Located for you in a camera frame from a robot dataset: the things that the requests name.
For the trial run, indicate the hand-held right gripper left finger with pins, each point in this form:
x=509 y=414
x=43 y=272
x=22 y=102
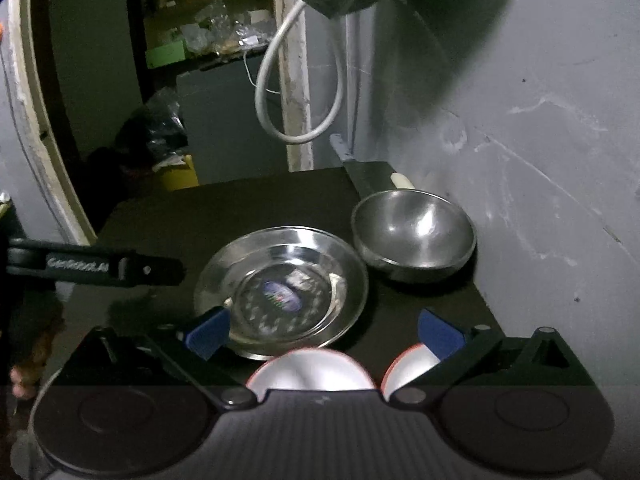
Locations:
x=207 y=332

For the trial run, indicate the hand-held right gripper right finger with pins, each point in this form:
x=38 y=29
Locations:
x=440 y=332

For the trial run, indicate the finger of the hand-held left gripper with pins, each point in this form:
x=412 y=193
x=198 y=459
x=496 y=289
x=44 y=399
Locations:
x=160 y=271

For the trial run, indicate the white bowl with red rim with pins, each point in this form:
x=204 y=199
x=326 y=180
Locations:
x=407 y=367
x=310 y=370

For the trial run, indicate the steel plate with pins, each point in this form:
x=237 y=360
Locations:
x=280 y=292

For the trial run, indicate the steel bowl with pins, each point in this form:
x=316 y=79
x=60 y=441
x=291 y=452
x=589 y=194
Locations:
x=412 y=232

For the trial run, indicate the person's left hand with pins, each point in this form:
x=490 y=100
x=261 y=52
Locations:
x=19 y=381

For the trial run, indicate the yellow bin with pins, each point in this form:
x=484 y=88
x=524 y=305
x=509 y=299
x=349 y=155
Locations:
x=179 y=174

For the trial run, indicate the black plastic bag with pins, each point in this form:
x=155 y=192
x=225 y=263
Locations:
x=155 y=127

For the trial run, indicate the small white roll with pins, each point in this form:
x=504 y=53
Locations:
x=402 y=181

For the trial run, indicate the dark grey cabinet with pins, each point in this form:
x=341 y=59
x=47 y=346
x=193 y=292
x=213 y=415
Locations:
x=225 y=125

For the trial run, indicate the grey metal sheet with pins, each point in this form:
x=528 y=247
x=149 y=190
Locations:
x=370 y=177

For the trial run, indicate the green box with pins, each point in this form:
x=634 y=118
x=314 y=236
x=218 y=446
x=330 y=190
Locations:
x=166 y=54

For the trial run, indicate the cluttered shelf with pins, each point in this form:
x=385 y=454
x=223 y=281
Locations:
x=210 y=10

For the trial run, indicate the white door frame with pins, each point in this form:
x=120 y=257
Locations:
x=37 y=125

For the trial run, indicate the grey wall bracket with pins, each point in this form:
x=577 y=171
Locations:
x=341 y=146

